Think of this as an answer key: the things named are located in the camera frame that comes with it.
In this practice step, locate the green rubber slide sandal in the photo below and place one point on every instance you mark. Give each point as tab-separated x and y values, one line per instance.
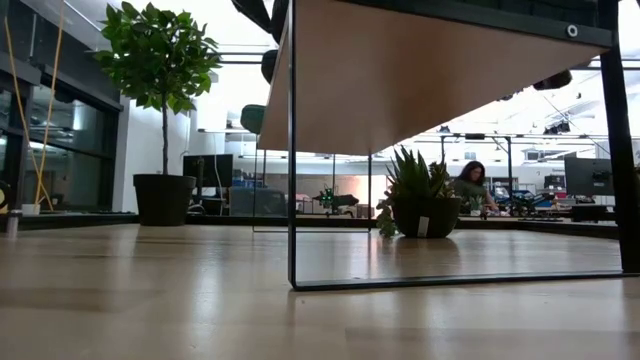
252	119

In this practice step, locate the background black robot arm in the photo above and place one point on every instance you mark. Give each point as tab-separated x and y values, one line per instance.
332	200

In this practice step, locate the small succulent in bowl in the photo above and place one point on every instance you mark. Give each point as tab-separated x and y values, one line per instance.
425	215

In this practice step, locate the black computer monitor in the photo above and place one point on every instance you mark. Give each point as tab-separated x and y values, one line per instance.
587	175
207	170

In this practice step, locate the person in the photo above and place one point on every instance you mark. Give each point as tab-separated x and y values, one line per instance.
470	190

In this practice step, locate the potted tree in black pot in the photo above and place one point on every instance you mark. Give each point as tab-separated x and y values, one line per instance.
162	200

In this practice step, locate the small white cup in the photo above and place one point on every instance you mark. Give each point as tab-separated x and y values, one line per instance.
30	209

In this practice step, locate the wooden shelf with black frame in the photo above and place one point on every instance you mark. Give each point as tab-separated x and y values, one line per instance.
400	75

